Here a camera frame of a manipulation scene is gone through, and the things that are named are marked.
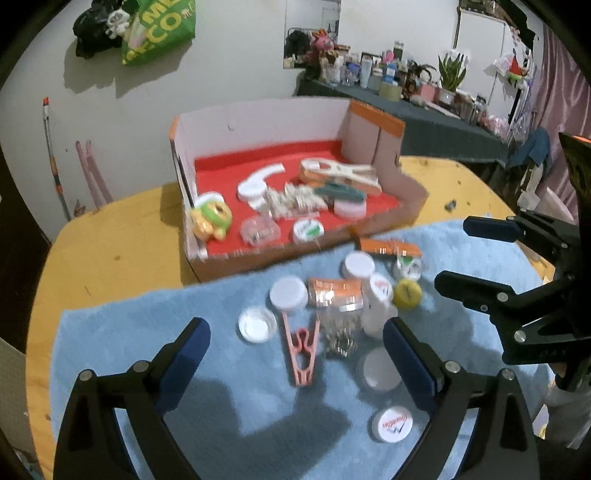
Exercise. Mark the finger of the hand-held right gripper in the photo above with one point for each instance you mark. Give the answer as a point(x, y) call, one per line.
point(471, 288)
point(489, 227)

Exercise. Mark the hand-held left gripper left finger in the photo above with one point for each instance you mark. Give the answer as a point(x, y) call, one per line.
point(184, 364)

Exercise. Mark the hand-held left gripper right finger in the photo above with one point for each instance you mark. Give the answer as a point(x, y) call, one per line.
point(411, 364)

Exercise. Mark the yellow bottle cap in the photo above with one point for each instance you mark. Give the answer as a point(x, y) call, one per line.
point(407, 293)

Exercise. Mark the pink clothes peg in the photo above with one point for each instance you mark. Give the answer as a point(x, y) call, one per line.
point(302, 355)

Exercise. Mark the clear plastic box of trinkets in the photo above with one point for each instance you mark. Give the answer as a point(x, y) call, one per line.
point(261, 230)

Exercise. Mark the green clothes peg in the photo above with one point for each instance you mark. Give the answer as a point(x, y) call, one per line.
point(337, 189)

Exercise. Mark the white cap with green label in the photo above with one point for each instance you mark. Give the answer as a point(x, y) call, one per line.
point(308, 230)

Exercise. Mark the orange and white cardboard box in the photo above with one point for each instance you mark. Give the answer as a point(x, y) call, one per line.
point(258, 124)

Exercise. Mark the blue fluffy towel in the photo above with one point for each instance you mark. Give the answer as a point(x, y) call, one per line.
point(161, 314)

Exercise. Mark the white cap red blue label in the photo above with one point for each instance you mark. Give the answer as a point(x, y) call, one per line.
point(392, 424)

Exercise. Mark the small clear lidded pot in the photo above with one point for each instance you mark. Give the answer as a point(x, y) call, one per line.
point(408, 266)

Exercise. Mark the pile of metal clips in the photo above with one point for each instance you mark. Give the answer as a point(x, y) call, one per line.
point(339, 344)

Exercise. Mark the orange foil packet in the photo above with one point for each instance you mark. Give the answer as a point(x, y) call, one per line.
point(323, 286)
point(390, 249)

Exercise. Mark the blue cloth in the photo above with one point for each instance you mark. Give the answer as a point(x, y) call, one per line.
point(535, 147)

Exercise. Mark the dark cloth covered counter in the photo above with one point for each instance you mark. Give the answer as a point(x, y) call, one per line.
point(415, 124)

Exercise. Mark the person's white clothing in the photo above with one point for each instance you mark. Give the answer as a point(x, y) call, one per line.
point(563, 415)

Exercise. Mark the yellow and green toy figure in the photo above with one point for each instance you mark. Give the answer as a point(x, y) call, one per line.
point(210, 221)

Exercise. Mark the pink curtain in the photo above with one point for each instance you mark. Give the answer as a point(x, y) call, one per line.
point(563, 92)

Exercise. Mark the large cream clothes peg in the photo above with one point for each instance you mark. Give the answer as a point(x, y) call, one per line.
point(339, 173)

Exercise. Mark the red and green decoration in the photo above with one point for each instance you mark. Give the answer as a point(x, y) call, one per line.
point(515, 69)

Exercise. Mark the potted snake plant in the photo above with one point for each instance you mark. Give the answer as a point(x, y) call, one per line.
point(451, 71)

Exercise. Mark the dark leafy plant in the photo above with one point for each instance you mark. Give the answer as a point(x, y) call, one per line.
point(420, 71)

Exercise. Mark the white cabinet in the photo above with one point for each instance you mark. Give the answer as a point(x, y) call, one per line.
point(482, 41)

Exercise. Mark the cream lace scrunchie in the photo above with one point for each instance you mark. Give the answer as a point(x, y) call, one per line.
point(295, 201)

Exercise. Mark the cluster of bottles and jars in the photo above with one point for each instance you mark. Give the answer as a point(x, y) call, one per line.
point(369, 69)

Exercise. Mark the pink sticks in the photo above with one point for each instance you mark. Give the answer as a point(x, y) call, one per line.
point(94, 175)

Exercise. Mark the dark cloth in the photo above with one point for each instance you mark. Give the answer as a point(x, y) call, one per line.
point(517, 18)

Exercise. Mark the pole with orange tip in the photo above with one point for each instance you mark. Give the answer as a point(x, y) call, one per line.
point(55, 161)

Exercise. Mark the pink plush rabbit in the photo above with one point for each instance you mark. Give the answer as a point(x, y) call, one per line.
point(323, 41)

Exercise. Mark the green shopping bag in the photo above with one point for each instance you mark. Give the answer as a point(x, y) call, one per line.
point(159, 30)

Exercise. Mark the black bag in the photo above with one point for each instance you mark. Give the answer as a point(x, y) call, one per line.
point(94, 30)

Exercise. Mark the white plush toy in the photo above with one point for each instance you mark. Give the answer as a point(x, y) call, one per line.
point(115, 21)

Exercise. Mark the wall mirror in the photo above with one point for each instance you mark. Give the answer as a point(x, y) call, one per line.
point(311, 32)

